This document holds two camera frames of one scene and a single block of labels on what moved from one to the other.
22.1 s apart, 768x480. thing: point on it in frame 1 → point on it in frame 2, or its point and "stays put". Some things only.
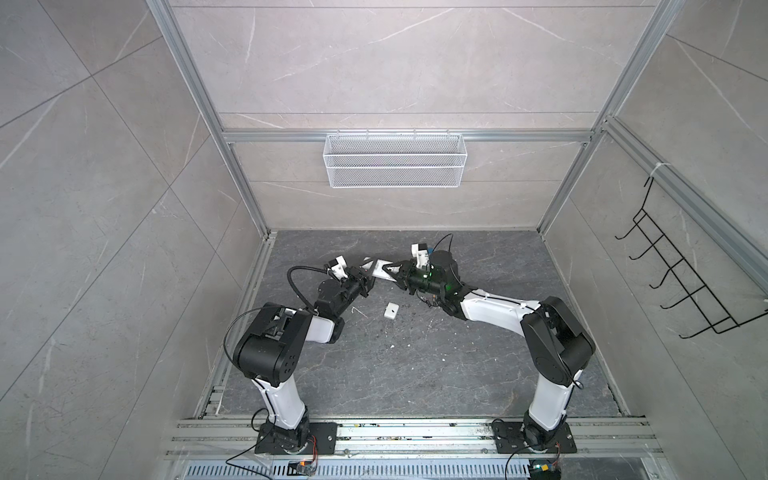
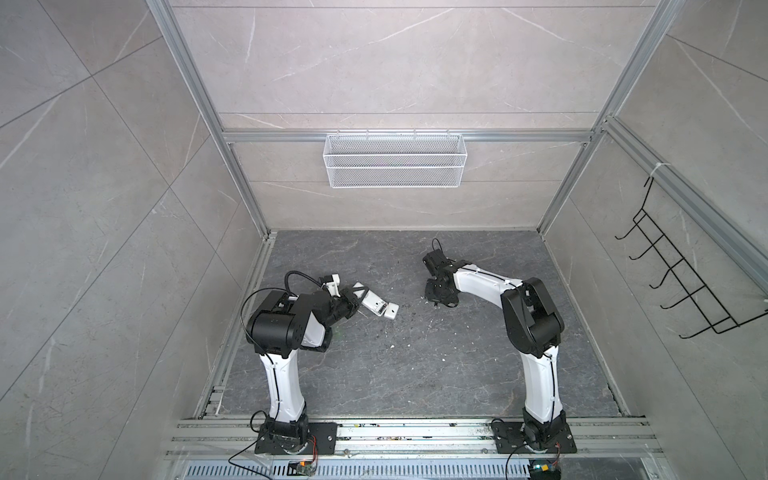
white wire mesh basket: [395, 160] stays put
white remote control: [378, 270] → [375, 303]
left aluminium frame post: [175, 34] stays put
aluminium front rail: [229, 438] stays put
